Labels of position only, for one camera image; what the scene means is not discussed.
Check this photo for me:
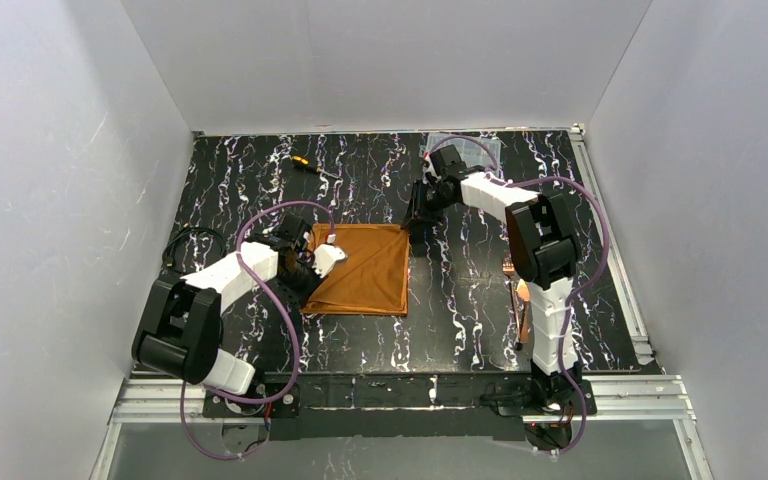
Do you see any copper cake server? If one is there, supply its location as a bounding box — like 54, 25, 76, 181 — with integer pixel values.
515, 279, 531, 349

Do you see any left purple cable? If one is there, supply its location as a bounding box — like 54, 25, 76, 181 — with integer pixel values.
180, 200, 338, 462

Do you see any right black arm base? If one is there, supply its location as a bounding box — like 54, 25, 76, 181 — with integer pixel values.
481, 373, 598, 419

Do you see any orange black screwdriver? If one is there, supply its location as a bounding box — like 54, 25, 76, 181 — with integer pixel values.
290, 155, 331, 176

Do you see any clear plastic parts box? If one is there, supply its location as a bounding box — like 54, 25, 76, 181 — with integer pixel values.
423, 132, 502, 175

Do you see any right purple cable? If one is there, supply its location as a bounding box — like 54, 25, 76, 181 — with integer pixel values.
423, 134, 614, 458

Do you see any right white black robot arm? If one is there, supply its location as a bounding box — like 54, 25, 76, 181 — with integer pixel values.
401, 145, 581, 403

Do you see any purple cable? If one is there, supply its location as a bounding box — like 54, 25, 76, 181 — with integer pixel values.
423, 134, 614, 458
180, 200, 338, 462

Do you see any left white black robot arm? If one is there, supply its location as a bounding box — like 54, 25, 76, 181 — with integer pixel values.
131, 215, 345, 396

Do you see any orange cloth napkin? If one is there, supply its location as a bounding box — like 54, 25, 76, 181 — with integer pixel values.
302, 224, 410, 316

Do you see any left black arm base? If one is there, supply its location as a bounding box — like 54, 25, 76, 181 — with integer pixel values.
200, 372, 302, 420

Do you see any copper fork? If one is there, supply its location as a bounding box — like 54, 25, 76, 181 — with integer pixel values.
502, 257, 523, 351

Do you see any black coiled cable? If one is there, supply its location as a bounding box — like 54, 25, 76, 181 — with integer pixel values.
160, 227, 233, 273

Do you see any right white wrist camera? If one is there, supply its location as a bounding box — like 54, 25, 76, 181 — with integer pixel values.
422, 152, 438, 183

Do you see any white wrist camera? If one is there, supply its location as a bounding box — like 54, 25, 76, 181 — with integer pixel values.
422, 152, 438, 183
312, 233, 348, 278

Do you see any aluminium frame rail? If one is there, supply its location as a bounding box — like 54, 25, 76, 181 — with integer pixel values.
91, 373, 712, 479

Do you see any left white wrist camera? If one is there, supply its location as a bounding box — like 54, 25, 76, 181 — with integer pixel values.
312, 233, 348, 278

